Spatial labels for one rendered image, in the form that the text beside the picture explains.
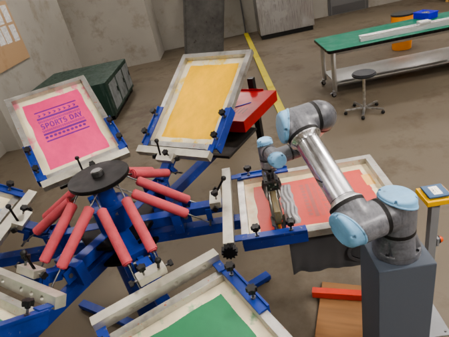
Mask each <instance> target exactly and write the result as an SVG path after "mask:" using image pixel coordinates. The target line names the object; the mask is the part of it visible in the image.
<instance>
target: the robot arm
mask: <svg viewBox="0 0 449 337"><path fill-rule="evenodd" d="M336 120H337V112H336V110H335V108H334V107H333V106H332V105H331V104H330V103H329V102H326V101H324V100H314V101H310V102H308V103H305V104H301V105H298V106H295V107H292V108H287V109H286V110H283V111H280V112H279V113H278V114H277V117H276V129H277V134H278V137H279V140H280V141H281V142H282V143H283V144H287V143H289V144H287V145H285V146H281V147H279V148H276V147H274V146H273V141H272V138H271V137H269V136H263V137H260V138H259V139H258V140H257V148H258V152H259V159H260V164H261V168H262V171H263V172H265V174H266V175H264V177H263V180H262V183H261V186H262V189H263V191H264V194H265V196H266V198H267V200H268V201H269V191H276V192H277V197H278V199H280V197H281V181H280V179H279V177H278V176H277V175H276V174H275V173H274V172H275V169H281V168H283V166H285V165H286V162H288V161H290V160H293V159H296V158H299V157H303V160H304V161H305V163H306V165H307V166H308V168H309V170H310V171H311V173H312V175H313V176H314V178H315V180H316V181H317V183H318V185H319V186H320V188H321V190H322V191H323V193H324V195H325V196H326V198H327V200H328V201H329V204H330V205H331V208H330V210H329V213H330V214H331V215H330V216H329V225H330V226H331V230H332V232H333V234H334V235H335V237H336V238H337V239H338V240H339V241H340V242H341V243H342V244H343V245H345V246H347V247H351V248H353V247H358V246H360V245H365V244H366V243H369V242H370V241H371V249H372V251H373V254H374V255H375V256H376V257H377V258H378V259H380V260H382V261H383V262H386V263H388V264H392V265H408V264H411V263H414V262H415V261H417V260H418V259H419V258H420V256H421V253H422V245H421V243H420V240H419V237H418V234H417V222H418V209H419V205H418V196H417V194H415V192H413V191H412V190H410V189H408V188H406V187H402V186H398V185H386V186H383V187H381V188H379V189H378V192H377V193H376V195H377V197H376V198H374V199H371V200H368V201H366V199H365V198H364V196H363V195H362V194H361V193H356V192H355V191H354V190H353V189H352V187H351V185H350V184H349V182H348V181H347V179H346V177H345V176H344V174H343V173H342V171H341V170H340V168H339V167H338V165H337V163H336V162H335V161H334V159H333V157H332V156H331V154H330V153H329V151H328V150H327V148H326V146H325V145H324V143H323V142H322V140H321V139H320V137H321V136H322V134H323V133H324V132H328V131H329V130H331V129H332V127H333V126H334V125H335V123H336Z"/></svg>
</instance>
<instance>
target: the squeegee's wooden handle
mask: <svg viewBox="0 0 449 337"><path fill-rule="evenodd" d="M269 194H270V197H271V202H272V206H273V212H274V216H275V222H276V225H278V224H282V218H281V211H280V208H279V203H278V200H277V195H276V191H269Z"/></svg>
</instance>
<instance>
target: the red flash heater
mask: <svg viewBox="0 0 449 337"><path fill-rule="evenodd" d="M276 101H277V91H276V90H263V88H255V89H241V92H240V94H239V98H238V100H237V103H236V106H239V107H236V108H235V109H234V111H235V117H234V119H233V122H232V124H231V128H230V130H229V132H246V131H247V130H248V129H249V128H250V127H251V126H252V125H253V124H254V123H255V122H256V121H257V120H258V119H259V118H260V117H261V116H262V115H263V114H264V113H265V112H266V111H267V110H268V109H269V108H270V107H271V106H272V105H273V104H274V103H275V102H276ZM249 102H251V103H250V104H246V103H249ZM242 104H245V105H243V106H240V105H242Z"/></svg>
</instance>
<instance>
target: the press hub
mask: <svg viewBox="0 0 449 337"><path fill-rule="evenodd" d="M129 171H130V169H129V166H128V164H127V163H126V162H124V161H121V160H107V161H104V162H99V163H96V164H93V165H91V166H89V167H87V168H85V169H83V170H81V171H80V172H78V173H77V174H75V175H74V176H73V177H72V178H71V179H70V181H69V183H68V185H67V187H68V190H69V192H70V193H71V194H73V195H77V196H88V195H95V194H98V195H97V197H98V203H99V204H100V207H101V208H106V209H107V210H108V213H109V214H110V217H111V218H112V221H113V222H114V225H115V226H116V229H117V230H118V233H119V232H121V231H123V230H125V229H127V228H129V230H130V231H131V232H132V234H133V236H134V237H135V238H136V241H137V242H138V243H139V244H141V243H142V241H141V239H140V237H139V235H138V233H137V231H136V230H135V228H134V226H133V224H132V222H131V220H130V218H129V216H128V214H127V212H126V210H125V208H124V206H123V204H122V202H121V201H122V199H123V198H124V197H123V195H122V193H121V192H117V193H115V190H114V187H115V186H116V185H118V184H119V183H121V182H122V181H123V180H124V179H125V178H126V177H127V176H128V173H129ZM92 208H94V210H95V211H94V214H93V216H94V217H93V218H91V219H90V222H89V223H88V224H92V223H97V224H98V227H99V229H96V230H92V231H85V232H84V234H83V236H82V241H83V243H84V245H85V246H87V245H88V244H89V243H91V242H92V241H93V240H94V239H95V238H96V237H97V236H98V235H99V234H100V233H105V234H107V233H106V231H105V229H104V227H103V225H102V223H101V221H100V219H99V217H98V215H97V211H98V209H100V208H99V207H98V204H97V203H96V202H95V203H94V204H93V205H92ZM137 210H138V212H139V214H140V215H145V214H150V213H154V210H153V208H152V207H151V206H150V205H148V204H146V203H144V204H143V205H142V206H141V207H140V208H139V209H137ZM144 223H145V225H146V227H147V229H148V230H149V229H150V228H151V226H152V225H153V220H150V221H144ZM96 249H97V251H110V250H114V248H113V246H112V244H111V242H110V240H109V238H108V237H107V238H106V239H105V240H103V241H102V242H101V243H100V244H99V245H98V246H97V247H96ZM104 266H105V267H117V268H118V271H119V273H120V275H121V277H122V280H123V282H124V284H125V286H126V289H127V291H128V293H129V295H130V294H133V293H134V292H136V291H138V290H139V287H138V285H137V283H136V284H134V287H133V288H131V287H130V285H129V283H128V282H129V281H130V280H132V281H135V279H134V277H132V278H129V277H128V275H127V273H126V271H125V269H124V267H123V266H122V264H121V262H120V260H119V258H118V256H117V254H116V252H115V253H114V254H113V255H112V256H111V257H110V258H109V259H108V260H107V261H106V262H105V263H104ZM155 307H156V304H155V303H154V302H151V303H149V304H148V305H146V306H144V307H143V308H141V309H139V310H137V313H138V315H139V316H141V315H142V314H145V313H146V312H148V311H150V310H151V309H153V308H155Z"/></svg>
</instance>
